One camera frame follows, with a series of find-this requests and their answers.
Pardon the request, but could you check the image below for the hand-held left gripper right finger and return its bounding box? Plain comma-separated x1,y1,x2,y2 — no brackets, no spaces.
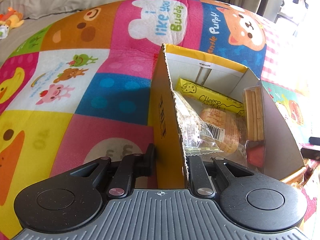
186,155,254,197

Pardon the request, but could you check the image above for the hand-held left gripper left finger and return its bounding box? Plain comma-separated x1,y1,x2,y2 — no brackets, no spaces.
66,143,157,197

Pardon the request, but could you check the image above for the clear cereal bar packet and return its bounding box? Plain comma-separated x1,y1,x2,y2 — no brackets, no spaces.
174,91,223,155

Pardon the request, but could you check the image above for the clear packet with bun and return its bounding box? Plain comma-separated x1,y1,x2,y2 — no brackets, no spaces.
200,107,248,154

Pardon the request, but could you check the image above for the yellow cardboard box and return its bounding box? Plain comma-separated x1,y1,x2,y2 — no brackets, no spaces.
149,43,306,189

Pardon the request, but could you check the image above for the red jelly packet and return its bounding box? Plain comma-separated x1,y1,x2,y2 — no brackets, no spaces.
246,145,265,167

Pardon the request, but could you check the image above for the clear packet of biscuit sticks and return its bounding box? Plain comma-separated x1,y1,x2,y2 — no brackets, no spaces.
242,86,266,142

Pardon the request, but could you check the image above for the yellow cheese snack packet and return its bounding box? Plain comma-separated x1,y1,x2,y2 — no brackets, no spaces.
175,78,247,117

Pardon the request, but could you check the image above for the colourful cartoon play mat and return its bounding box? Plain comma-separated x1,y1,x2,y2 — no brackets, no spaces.
0,0,320,240

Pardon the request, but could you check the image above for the orange plush toy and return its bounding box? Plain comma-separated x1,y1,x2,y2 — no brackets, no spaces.
0,7,25,29

